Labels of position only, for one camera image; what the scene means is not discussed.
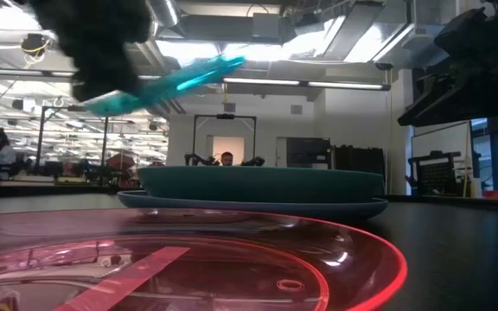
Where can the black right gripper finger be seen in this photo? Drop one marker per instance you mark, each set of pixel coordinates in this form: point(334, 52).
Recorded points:
point(448, 108)

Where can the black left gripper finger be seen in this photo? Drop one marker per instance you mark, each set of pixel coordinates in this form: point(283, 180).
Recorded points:
point(95, 90)

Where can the cyan translucent plastic plate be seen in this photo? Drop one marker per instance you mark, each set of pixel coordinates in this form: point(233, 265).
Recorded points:
point(162, 88)

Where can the dark teal opaque plate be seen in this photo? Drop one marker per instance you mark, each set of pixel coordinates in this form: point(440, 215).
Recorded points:
point(262, 185)

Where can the black mesh cart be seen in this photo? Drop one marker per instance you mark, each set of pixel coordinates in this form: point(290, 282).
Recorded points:
point(435, 173)

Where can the white plastic bottle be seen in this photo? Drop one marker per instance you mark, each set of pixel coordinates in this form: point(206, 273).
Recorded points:
point(475, 188)

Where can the black cabinet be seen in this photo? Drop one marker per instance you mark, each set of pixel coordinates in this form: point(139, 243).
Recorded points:
point(359, 166)

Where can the long ceiling light bar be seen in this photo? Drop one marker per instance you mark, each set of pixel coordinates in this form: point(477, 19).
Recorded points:
point(301, 83)

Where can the red translucent plastic plate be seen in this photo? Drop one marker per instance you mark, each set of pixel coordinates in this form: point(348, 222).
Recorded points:
point(180, 268)

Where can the dark blue opaque plate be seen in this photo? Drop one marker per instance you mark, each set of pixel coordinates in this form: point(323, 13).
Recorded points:
point(253, 208)

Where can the silver ventilation duct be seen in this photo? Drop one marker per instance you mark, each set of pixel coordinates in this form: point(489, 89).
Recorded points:
point(164, 13)

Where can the black metal rig frame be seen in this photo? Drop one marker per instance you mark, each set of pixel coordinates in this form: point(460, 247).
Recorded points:
point(40, 142)
point(194, 138)

